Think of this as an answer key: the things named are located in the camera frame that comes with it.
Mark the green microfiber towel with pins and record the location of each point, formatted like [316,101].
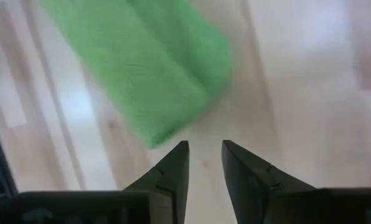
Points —
[142,62]

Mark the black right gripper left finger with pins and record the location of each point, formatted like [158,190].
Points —
[173,174]

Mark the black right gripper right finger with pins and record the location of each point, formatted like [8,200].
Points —
[244,177]

